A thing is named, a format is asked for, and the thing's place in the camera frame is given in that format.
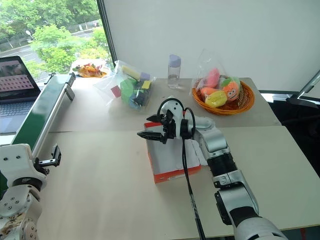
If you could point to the clear bottle with purple cap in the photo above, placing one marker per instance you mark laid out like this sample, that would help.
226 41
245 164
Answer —
174 72

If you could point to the green conveyor belt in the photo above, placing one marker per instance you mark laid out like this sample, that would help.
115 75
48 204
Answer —
37 112

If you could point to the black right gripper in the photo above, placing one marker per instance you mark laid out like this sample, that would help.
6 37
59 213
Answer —
169 127

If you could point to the yellow cube block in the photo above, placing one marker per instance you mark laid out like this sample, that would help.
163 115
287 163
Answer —
146 85

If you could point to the purple toy block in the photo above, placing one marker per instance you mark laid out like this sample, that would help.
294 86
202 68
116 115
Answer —
145 76

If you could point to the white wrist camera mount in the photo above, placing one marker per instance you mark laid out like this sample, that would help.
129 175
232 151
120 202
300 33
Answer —
15 160
175 112

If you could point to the orange plush carrot with face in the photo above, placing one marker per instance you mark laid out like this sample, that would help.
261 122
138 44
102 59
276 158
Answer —
231 90

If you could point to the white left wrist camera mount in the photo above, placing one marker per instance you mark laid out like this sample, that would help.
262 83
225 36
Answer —
15 160

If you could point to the open grey laptop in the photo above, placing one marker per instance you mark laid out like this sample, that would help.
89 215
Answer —
15 85

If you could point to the blue toy block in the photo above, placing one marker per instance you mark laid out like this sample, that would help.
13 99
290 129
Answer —
133 103

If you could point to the clear bag of plush toys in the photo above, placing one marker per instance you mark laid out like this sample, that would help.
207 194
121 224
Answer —
215 75

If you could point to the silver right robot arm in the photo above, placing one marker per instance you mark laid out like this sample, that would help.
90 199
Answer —
222 150

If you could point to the white and orange box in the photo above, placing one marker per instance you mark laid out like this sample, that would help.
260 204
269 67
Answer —
170 160

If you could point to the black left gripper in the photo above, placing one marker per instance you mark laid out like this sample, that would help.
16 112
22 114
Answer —
43 165

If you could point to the pink plush toy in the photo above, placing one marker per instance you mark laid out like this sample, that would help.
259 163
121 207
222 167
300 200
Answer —
212 77

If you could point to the small orange plush toy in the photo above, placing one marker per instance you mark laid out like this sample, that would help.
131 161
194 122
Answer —
208 90

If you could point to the orange woven basket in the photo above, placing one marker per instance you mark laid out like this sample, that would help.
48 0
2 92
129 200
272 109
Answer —
245 100

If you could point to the green toy block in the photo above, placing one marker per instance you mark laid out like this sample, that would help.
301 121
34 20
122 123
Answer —
128 89

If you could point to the black and silver stand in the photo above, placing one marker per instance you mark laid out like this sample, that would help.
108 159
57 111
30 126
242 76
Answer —
306 92

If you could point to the magenta square block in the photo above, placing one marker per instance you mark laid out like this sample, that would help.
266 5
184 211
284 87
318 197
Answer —
116 91

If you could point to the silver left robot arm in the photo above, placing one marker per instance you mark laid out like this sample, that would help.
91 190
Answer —
15 200

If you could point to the yellow plush toy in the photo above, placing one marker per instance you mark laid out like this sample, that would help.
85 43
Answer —
216 98

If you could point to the black window frame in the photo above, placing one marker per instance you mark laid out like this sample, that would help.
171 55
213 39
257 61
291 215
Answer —
106 32

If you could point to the yellow cylinder block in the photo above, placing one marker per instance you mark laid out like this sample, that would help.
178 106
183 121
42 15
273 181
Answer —
130 72

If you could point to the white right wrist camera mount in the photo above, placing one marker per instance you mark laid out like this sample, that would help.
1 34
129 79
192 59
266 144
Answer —
175 112

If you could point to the clear bag of toy blocks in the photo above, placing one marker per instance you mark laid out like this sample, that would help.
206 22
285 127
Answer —
125 85

